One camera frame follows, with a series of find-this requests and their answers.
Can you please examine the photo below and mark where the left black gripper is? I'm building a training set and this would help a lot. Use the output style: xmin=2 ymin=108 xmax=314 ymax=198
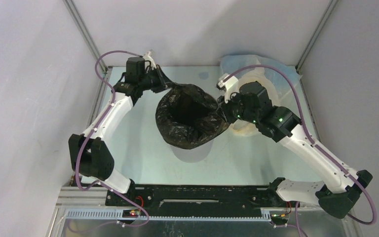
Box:
xmin=139 ymin=65 xmax=176 ymax=94

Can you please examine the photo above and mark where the black plastic trash bag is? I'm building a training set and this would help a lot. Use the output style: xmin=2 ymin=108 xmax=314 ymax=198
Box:
xmin=155 ymin=84 xmax=229 ymax=150

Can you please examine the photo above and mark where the grey plastic trash bin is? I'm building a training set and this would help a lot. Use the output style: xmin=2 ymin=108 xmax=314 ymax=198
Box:
xmin=170 ymin=142 xmax=213 ymax=163

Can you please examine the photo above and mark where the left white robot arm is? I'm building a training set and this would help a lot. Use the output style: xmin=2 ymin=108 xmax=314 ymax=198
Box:
xmin=68 ymin=54 xmax=172 ymax=206

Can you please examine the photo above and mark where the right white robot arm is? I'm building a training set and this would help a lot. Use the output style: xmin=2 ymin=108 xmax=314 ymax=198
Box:
xmin=219 ymin=82 xmax=373 ymax=219

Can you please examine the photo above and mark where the yellow translucent trash bag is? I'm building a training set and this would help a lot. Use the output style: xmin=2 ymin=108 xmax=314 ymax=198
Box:
xmin=217 ymin=64 xmax=278 ymax=138

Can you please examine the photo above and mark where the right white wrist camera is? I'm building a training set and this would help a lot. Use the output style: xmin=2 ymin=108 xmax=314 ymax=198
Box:
xmin=216 ymin=73 xmax=239 ymax=103

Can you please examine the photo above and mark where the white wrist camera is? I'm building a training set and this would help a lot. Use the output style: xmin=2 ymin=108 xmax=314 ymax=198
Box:
xmin=216 ymin=73 xmax=239 ymax=103
xmin=142 ymin=50 xmax=158 ymax=72

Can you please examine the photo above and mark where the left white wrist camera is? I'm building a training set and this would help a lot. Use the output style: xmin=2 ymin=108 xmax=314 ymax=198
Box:
xmin=142 ymin=50 xmax=158 ymax=72

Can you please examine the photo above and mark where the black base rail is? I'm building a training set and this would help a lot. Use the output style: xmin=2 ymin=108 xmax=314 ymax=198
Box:
xmin=106 ymin=185 xmax=295 ymax=218

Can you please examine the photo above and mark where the left aluminium frame post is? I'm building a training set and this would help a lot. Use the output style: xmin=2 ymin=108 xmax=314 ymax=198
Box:
xmin=62 ymin=0 xmax=101 ymax=61

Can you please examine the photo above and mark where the aluminium frame post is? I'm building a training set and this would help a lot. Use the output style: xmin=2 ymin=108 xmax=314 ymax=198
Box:
xmin=62 ymin=0 xmax=101 ymax=61
xmin=295 ymin=0 xmax=340 ymax=74

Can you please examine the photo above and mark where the right aluminium frame post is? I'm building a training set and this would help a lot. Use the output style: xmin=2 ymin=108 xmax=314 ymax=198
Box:
xmin=295 ymin=0 xmax=340 ymax=74

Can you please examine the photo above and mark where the grey slotted cable duct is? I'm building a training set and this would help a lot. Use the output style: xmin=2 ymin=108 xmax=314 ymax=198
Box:
xmin=65 ymin=209 xmax=271 ymax=222

